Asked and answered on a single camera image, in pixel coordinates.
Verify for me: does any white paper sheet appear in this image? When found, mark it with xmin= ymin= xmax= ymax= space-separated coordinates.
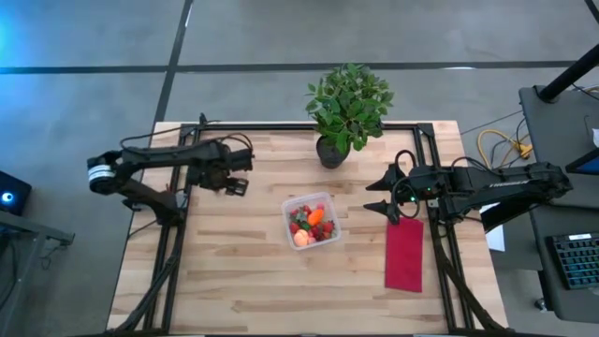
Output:
xmin=479 ymin=200 xmax=507 ymax=254

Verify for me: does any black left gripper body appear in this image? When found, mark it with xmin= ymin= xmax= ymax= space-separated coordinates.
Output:
xmin=198 ymin=156 xmax=235 ymax=191

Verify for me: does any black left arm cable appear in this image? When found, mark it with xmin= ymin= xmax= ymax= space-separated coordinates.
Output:
xmin=119 ymin=132 xmax=256 ymax=154

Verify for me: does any red folded cloth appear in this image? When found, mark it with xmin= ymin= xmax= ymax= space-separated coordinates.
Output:
xmin=384 ymin=217 xmax=425 ymax=294

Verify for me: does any grey desk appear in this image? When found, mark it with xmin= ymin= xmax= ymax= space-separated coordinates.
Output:
xmin=528 ymin=203 xmax=599 ymax=325
xmin=518 ymin=84 xmax=599 ymax=210

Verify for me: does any black pole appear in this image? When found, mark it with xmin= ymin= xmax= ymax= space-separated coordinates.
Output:
xmin=536 ymin=43 xmax=599 ymax=103

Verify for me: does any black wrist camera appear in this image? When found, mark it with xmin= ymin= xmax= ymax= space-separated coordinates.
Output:
xmin=410 ymin=167 xmax=445 ymax=197
xmin=228 ymin=147 xmax=256 ymax=172

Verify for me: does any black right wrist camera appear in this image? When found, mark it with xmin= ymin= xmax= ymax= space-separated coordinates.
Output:
xmin=410 ymin=167 xmax=445 ymax=197

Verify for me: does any black monitor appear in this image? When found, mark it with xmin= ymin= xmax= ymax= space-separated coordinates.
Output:
xmin=564 ymin=148 xmax=599 ymax=177

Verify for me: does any black box with blue light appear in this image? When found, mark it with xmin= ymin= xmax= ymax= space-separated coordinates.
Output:
xmin=0 ymin=170 xmax=33 ymax=217

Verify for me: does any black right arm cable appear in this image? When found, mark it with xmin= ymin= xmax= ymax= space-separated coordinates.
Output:
xmin=391 ymin=149 xmax=421 ymax=220

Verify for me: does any green potted plant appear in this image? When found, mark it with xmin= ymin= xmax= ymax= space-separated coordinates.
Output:
xmin=304 ymin=63 xmax=396 ymax=170

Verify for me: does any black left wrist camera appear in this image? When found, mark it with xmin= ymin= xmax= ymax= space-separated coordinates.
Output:
xmin=228 ymin=147 xmax=256 ymax=172

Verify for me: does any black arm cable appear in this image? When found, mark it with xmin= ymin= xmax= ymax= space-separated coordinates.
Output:
xmin=119 ymin=132 xmax=256 ymax=154
xmin=391 ymin=149 xmax=421 ymax=220

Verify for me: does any grey metal stand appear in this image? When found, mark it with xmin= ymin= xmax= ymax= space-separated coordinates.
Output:
xmin=0 ymin=210 xmax=76 ymax=337

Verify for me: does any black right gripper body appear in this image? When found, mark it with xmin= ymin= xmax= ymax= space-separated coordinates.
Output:
xmin=397 ymin=166 xmax=453 ymax=212

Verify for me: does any yellow cable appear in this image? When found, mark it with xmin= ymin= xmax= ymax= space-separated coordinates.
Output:
xmin=475 ymin=128 xmax=534 ymax=170

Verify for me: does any clear plastic tupperware container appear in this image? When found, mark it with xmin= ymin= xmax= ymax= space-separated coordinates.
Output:
xmin=281 ymin=191 xmax=343 ymax=252

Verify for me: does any black backlit keyboard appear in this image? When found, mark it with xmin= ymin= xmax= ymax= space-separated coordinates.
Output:
xmin=545 ymin=232 xmax=599 ymax=291

